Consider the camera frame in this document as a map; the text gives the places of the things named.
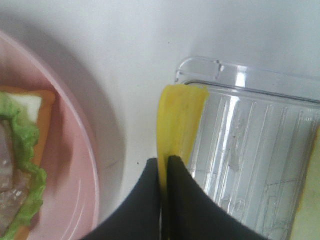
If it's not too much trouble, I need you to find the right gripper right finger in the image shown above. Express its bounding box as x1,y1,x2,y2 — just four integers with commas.
167,156,265,240

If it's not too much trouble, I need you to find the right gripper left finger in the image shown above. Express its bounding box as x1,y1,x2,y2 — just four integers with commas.
84,158,161,240

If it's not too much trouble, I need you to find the yellow cheese slice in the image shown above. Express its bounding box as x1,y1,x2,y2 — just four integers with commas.
156,84,210,200

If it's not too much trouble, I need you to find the bread slice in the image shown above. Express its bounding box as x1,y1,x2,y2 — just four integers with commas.
290,129,320,240
0,85,56,240

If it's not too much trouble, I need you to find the bacon strip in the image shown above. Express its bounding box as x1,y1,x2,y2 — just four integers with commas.
0,120,29,237

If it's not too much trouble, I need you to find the green lettuce leaf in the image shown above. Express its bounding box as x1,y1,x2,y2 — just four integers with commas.
0,91,48,240

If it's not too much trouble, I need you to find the pink round plate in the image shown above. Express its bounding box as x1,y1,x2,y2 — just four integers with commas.
0,33,100,240

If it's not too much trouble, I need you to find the right clear plastic tray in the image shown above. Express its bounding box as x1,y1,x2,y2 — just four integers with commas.
175,57,320,240

